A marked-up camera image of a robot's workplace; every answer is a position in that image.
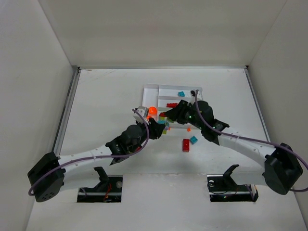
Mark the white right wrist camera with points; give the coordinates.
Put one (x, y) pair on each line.
(196, 95)

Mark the cyan square lego brick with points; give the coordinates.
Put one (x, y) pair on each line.
(193, 140)

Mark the orange curved lego piece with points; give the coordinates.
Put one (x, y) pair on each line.
(152, 110)

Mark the colorful monster lego figure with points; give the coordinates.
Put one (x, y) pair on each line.
(164, 121)

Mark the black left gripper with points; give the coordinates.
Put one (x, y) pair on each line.
(153, 130)

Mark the cyan small lego brick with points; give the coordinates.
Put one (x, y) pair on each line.
(181, 94)

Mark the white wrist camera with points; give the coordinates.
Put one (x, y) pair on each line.
(140, 114)
(196, 95)

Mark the red long lego brick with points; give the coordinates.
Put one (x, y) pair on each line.
(186, 145)

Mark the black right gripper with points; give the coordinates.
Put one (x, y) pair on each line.
(181, 113)

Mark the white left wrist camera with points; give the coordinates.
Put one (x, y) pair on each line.
(140, 114)

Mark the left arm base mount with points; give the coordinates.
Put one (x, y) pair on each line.
(108, 189)

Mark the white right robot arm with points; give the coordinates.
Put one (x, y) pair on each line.
(278, 166)

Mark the white divided sorting tray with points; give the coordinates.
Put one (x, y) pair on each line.
(159, 95)

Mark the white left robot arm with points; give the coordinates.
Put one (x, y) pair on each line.
(51, 173)

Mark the red 2x4 lego brick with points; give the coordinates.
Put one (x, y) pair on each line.
(171, 105)

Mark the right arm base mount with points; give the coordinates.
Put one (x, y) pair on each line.
(222, 188)

